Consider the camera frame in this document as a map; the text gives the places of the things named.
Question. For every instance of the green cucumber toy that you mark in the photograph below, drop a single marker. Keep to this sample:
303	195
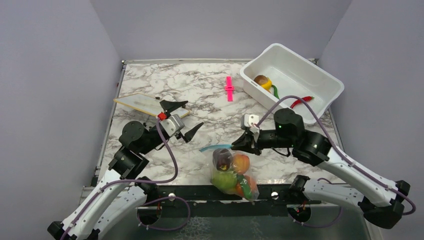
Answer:
275	91

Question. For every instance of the pink plastic clip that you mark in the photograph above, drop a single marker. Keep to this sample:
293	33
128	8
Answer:
229	88

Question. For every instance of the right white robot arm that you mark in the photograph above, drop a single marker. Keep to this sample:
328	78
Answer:
379	199

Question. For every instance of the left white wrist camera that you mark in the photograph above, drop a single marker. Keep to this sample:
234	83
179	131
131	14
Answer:
172	125

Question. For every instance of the dark green pepper toy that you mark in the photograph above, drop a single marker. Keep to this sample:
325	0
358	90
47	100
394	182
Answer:
244	187

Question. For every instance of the yellow banana toy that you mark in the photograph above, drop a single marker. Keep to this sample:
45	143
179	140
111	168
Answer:
266	84

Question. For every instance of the green cabbage toy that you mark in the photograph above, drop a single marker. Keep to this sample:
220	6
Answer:
225	181

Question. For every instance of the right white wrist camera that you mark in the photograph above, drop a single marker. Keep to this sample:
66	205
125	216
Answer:
248	123

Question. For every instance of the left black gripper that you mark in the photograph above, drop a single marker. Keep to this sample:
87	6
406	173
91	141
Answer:
169	106

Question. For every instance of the black metal base rail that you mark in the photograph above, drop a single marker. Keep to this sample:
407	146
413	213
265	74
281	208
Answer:
180	201

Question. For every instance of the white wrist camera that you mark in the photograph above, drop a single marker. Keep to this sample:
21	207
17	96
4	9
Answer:
248	123
172	125

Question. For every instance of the red chili pepper toy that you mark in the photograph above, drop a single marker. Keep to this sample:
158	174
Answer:
303	99

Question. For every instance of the peach toy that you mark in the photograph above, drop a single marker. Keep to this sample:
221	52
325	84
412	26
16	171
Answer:
241	163

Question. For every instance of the clear zip top bag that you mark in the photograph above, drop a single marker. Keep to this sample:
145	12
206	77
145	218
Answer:
207	153

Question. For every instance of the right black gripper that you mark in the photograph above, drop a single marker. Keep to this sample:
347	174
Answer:
246	142

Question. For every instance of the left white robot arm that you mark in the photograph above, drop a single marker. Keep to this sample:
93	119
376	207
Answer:
121	189

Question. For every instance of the white plastic bin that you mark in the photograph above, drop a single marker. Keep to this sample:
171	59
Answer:
293	75

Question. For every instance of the orange pumpkin toy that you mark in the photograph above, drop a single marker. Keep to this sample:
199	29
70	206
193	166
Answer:
255	189

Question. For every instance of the dark maroon plum toy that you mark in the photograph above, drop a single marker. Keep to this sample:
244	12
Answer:
222	159

